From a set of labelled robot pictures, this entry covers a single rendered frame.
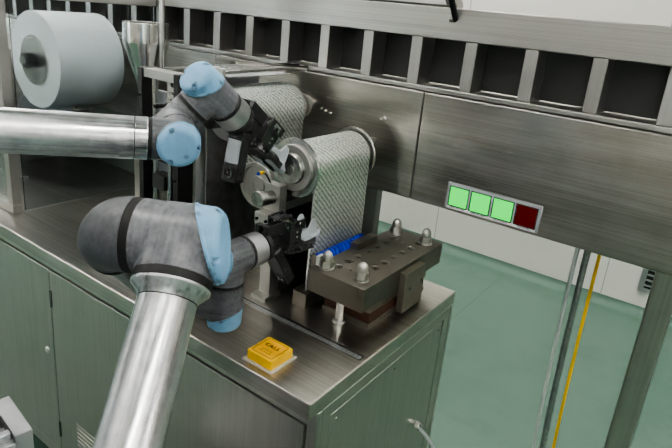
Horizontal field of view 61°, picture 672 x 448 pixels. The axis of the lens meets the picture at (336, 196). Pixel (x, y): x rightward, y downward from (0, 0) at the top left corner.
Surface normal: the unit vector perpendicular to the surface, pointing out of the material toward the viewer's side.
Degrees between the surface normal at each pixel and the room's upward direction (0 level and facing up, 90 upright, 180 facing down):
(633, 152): 90
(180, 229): 47
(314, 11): 90
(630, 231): 90
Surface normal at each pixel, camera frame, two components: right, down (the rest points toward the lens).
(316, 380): 0.09, -0.94
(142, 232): -0.05, -0.15
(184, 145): 0.32, 0.33
